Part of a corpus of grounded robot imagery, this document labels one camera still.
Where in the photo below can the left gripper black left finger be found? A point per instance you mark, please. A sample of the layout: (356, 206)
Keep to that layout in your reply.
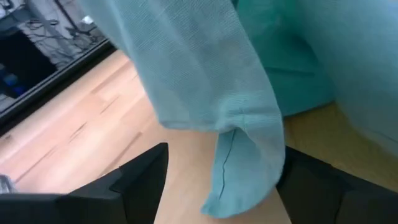
(93, 208)

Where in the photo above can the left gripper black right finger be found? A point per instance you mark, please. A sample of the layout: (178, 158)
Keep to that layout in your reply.
(326, 199)

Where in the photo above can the silver metal fork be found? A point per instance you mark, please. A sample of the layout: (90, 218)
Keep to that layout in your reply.
(5, 185)

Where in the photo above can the teal cloth napkin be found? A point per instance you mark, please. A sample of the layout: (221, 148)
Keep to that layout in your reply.
(202, 62)

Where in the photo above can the black perforated computer case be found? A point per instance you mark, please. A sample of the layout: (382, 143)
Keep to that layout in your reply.
(25, 62)

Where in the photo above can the black aluminium table frame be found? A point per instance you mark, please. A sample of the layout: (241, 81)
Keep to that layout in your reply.
(62, 84)

